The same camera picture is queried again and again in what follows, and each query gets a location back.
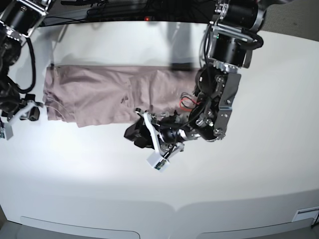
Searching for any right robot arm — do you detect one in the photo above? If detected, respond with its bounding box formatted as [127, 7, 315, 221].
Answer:
[0, 0, 54, 131]

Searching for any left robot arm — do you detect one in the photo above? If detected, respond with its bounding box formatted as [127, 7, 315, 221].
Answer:
[124, 0, 267, 160]

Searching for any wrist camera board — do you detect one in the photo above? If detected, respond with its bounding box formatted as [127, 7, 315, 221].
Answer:
[0, 123, 13, 140]
[147, 151, 170, 172]

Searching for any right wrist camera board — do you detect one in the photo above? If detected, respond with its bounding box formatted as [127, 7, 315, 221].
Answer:
[0, 123, 13, 140]

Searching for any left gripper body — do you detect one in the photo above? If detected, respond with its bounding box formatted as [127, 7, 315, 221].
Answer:
[154, 113, 199, 151]

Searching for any pink T-shirt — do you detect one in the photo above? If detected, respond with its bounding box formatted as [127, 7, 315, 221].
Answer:
[43, 65, 198, 127]

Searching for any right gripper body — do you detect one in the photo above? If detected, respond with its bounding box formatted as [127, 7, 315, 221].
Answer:
[0, 92, 25, 117]

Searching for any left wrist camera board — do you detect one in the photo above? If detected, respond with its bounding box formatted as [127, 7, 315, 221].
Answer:
[147, 151, 170, 172]

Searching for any black power strip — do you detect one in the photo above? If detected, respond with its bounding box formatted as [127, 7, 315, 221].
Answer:
[99, 15, 152, 21]

